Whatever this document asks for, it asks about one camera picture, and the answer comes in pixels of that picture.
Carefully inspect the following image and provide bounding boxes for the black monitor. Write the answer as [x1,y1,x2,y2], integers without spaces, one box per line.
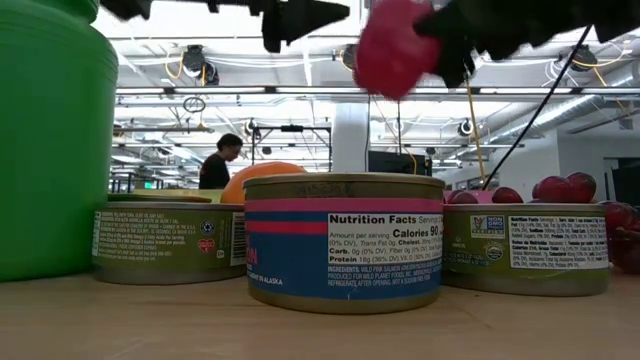
[367,150,434,178]

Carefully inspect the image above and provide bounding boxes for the person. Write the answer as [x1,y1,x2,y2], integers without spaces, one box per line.
[198,132,245,191]

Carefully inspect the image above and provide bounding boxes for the red toy bell pepper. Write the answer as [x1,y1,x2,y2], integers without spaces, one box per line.
[352,0,444,101]

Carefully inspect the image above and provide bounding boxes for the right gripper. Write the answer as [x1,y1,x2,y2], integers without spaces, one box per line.
[413,0,640,89]

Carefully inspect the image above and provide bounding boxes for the green plastic bottle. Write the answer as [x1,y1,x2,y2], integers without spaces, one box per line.
[0,0,120,283]

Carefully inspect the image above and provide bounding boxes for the blue pink label tin can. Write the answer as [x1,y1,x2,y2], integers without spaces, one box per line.
[243,172,447,316]

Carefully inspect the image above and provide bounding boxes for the dark red toy grapes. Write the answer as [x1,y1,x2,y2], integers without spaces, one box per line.
[444,171,640,276]

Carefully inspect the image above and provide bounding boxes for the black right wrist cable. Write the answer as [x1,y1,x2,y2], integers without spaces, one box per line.
[480,23,596,192]

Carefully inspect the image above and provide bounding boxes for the orange toy fruit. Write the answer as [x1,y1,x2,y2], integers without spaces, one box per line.
[219,161,308,205]

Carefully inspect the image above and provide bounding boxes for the long ceiling light strip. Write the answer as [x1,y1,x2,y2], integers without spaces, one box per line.
[115,85,640,97]

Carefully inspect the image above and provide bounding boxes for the yellow power cable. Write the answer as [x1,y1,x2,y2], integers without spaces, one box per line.
[462,74,487,184]

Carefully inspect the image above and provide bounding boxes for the white building column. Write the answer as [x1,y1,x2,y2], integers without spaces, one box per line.
[332,102,372,175]

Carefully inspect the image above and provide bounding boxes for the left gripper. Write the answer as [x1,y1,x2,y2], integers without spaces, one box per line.
[99,0,264,21]

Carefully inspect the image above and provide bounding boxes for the yellow plastic tray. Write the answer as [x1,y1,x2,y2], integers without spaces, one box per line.
[133,188,226,204]

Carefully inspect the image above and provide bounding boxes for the olive label tin can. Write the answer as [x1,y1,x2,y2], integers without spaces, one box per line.
[441,202,612,298]
[91,200,248,286]
[107,193,214,204]

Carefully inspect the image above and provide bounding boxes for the silver ventilation duct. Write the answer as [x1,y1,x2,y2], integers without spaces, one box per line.
[492,74,640,146]

